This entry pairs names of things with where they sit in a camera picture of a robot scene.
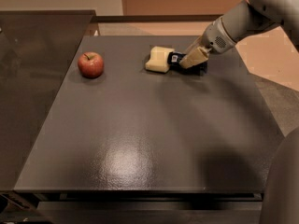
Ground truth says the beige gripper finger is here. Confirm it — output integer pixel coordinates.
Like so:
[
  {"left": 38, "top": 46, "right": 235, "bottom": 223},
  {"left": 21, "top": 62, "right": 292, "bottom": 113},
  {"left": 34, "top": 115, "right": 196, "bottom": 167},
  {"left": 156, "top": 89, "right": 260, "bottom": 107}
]
[
  {"left": 185, "top": 36, "right": 202, "bottom": 54},
  {"left": 179, "top": 47, "right": 209, "bottom": 69}
]

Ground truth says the dark blue rxbar wrapper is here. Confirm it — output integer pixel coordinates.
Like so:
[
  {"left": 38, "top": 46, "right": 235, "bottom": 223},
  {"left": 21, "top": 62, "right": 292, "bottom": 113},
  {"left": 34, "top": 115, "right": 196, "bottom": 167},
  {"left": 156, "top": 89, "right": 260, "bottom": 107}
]
[{"left": 166, "top": 51, "right": 207, "bottom": 76}]

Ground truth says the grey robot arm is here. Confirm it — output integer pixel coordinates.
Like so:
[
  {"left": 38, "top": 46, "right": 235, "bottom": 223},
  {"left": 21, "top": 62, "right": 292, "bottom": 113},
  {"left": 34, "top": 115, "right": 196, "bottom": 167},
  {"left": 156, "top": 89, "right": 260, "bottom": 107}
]
[{"left": 179, "top": 0, "right": 299, "bottom": 224}]

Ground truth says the yellow sponge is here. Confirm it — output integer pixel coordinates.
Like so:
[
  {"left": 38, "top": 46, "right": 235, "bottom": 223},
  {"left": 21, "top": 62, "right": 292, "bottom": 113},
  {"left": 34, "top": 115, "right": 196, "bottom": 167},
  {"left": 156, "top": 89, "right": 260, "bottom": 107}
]
[{"left": 145, "top": 46, "right": 174, "bottom": 74}]

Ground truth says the red apple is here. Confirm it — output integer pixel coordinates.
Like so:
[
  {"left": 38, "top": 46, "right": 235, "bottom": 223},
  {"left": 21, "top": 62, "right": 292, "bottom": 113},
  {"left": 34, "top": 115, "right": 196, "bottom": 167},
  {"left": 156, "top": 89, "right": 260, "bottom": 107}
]
[{"left": 78, "top": 52, "right": 104, "bottom": 78}]

